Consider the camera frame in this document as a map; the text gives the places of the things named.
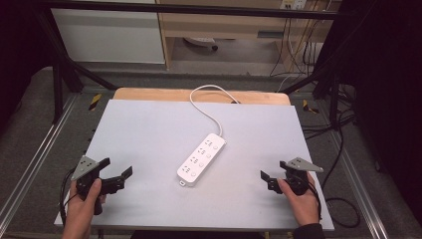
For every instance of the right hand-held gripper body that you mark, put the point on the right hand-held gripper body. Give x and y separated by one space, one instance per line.
298 179

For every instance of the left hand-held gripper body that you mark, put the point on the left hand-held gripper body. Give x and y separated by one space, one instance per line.
85 167

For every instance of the white power strip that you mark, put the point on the white power strip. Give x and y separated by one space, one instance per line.
200 161

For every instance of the person's right hand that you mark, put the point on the person's right hand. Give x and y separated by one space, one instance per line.
305 207

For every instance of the person's left hand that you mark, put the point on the person's left hand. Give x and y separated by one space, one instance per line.
81 209

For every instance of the white table board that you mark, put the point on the white table board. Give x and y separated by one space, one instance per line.
149 142

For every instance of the yellow black tape marker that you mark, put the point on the yellow black tape marker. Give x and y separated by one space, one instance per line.
309 107
95 102

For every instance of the wooden table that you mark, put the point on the wooden table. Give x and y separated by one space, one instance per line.
159 94

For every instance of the white cabinet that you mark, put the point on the white cabinet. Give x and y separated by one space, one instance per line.
106 36

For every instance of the black curtain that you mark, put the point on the black curtain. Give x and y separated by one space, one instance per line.
388 83
20 49

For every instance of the white chair base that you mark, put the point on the white chair base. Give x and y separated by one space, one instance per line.
200 41

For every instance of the wooden desk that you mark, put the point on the wooden desk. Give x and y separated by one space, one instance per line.
215 26

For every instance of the aluminium floor rail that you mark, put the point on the aluminium floor rail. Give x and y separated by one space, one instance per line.
355 172
36 159

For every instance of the white wall socket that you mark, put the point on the white wall socket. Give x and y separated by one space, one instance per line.
293 4

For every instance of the black metal frame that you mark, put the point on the black metal frame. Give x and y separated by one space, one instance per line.
199 10

